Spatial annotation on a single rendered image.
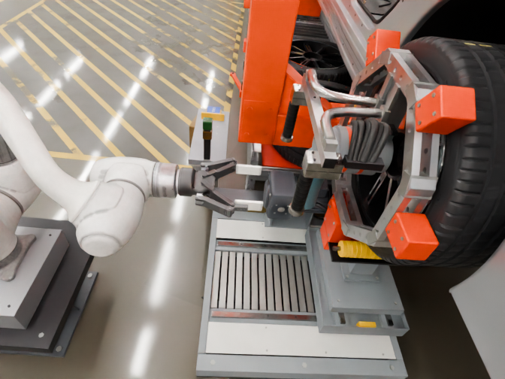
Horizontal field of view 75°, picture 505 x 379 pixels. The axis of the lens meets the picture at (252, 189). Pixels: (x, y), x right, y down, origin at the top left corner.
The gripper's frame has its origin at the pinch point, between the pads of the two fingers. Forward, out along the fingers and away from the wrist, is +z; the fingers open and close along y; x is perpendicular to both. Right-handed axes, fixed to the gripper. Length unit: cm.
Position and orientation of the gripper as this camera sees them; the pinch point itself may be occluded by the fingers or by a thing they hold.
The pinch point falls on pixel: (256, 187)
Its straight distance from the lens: 86.3
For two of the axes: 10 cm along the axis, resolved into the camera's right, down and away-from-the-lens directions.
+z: 9.9, 0.7, 0.8
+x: 1.1, -7.0, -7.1
